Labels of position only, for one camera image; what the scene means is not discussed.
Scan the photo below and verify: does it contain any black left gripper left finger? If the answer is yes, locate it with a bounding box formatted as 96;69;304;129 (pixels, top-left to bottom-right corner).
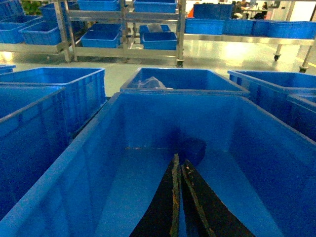
130;154;181;237

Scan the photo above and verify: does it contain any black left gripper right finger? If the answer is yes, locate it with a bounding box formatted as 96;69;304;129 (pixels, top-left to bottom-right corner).
181;160;254;237

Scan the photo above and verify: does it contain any blue target bin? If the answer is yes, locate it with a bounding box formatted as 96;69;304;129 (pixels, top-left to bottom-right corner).
0;93;316;237

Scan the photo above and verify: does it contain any blue bin with plastic bag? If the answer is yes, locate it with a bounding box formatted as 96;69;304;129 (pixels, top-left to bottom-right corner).
120;68;250;97

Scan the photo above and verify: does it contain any blue bin right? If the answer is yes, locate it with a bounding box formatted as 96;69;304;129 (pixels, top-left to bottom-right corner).
228;71;316;140

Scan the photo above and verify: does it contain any blue bin far left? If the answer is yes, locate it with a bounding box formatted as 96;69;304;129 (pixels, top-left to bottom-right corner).
0;85;69;218

